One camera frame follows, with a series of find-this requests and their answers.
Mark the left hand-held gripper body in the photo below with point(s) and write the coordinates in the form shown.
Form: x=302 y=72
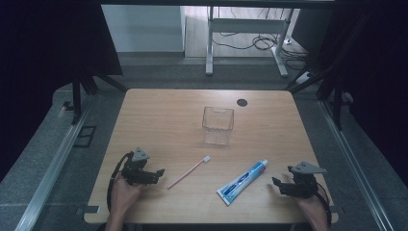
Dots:
x=136 y=170

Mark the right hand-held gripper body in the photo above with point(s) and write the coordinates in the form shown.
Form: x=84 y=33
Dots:
x=304 y=181

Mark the person's right hand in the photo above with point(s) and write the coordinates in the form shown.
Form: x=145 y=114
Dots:
x=311 y=208

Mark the person's left hand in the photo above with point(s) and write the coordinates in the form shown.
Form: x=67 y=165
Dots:
x=123 y=195

